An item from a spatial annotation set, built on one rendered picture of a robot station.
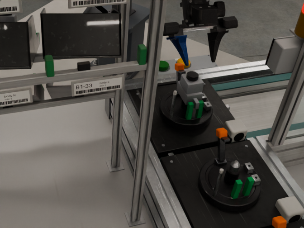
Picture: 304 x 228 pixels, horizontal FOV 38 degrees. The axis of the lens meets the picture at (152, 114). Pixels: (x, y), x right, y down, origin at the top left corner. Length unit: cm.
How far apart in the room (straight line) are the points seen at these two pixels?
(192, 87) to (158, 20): 41
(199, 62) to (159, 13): 70
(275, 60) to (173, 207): 39
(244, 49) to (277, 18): 61
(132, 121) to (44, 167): 25
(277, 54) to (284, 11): 296
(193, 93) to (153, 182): 25
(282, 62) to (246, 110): 33
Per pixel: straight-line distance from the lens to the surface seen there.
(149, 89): 78
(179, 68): 117
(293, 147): 123
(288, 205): 101
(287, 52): 101
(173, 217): 97
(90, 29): 75
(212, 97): 125
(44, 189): 113
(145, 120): 82
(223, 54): 164
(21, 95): 72
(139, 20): 136
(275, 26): 373
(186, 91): 110
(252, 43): 342
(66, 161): 119
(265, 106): 135
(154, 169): 105
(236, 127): 114
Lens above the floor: 174
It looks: 42 degrees down
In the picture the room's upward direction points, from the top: 7 degrees clockwise
